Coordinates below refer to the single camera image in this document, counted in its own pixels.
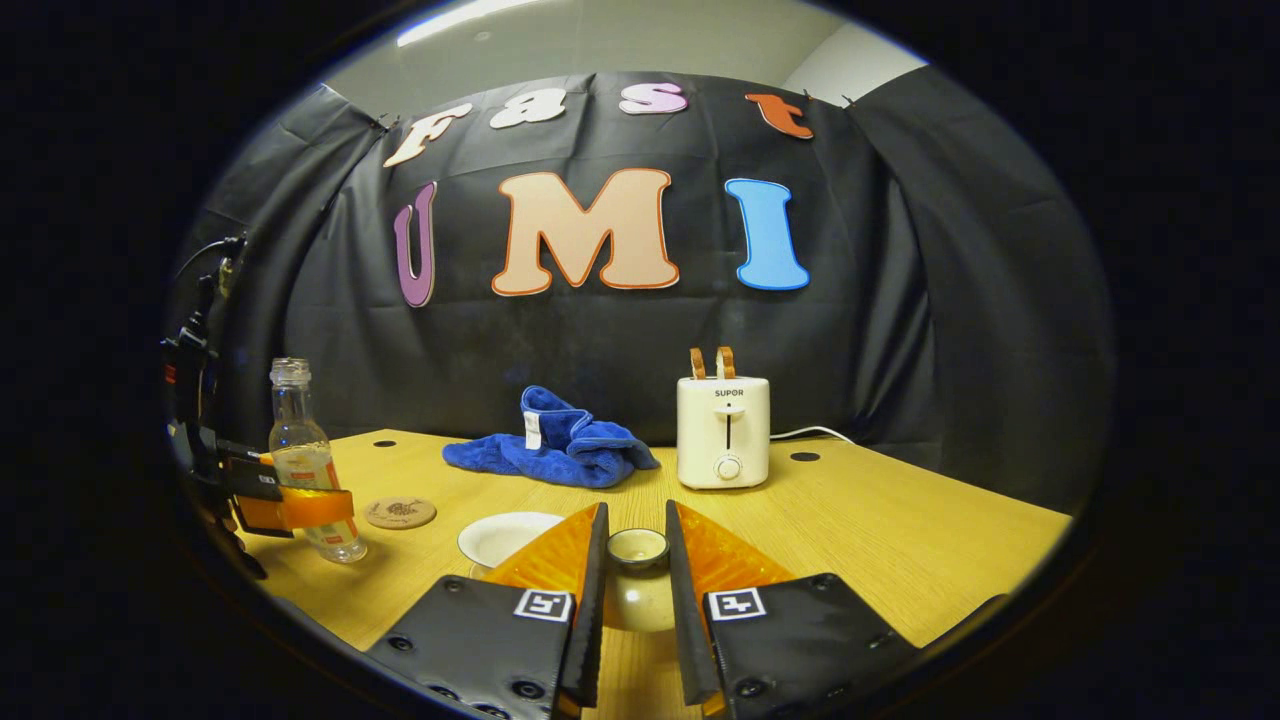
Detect clear plastic water bottle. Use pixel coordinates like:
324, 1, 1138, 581
268, 358, 368, 564

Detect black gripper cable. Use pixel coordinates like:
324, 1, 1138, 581
172, 236, 244, 286

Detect cream teacup lid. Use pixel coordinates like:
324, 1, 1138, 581
603, 528, 676, 633

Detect cream toaster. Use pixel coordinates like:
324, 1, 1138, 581
677, 376, 771, 490

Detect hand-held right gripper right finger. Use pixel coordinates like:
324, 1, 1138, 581
664, 500, 921, 720

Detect blue towel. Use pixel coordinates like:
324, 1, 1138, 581
443, 386, 661, 489

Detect cream ceramic teacup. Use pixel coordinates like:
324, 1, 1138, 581
458, 512, 566, 569

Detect black backdrop cloth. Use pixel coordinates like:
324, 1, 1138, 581
175, 70, 1116, 516

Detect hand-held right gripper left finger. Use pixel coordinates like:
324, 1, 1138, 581
365, 502, 611, 720

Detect round cork coaster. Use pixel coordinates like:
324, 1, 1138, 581
364, 497, 438, 530

